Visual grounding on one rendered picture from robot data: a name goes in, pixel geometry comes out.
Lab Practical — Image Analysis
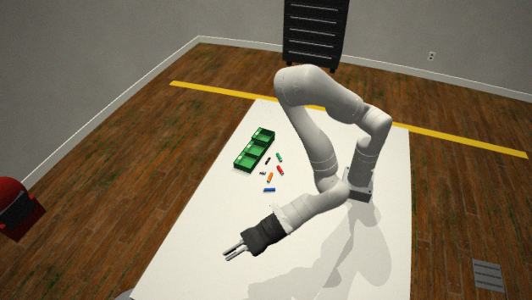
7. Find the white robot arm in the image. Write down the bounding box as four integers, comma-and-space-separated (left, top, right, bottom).
274, 64, 392, 223

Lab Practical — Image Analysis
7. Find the red aa battery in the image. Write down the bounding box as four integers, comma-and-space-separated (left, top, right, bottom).
276, 165, 284, 175

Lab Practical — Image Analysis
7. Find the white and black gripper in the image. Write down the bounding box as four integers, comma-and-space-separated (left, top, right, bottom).
223, 202, 304, 261

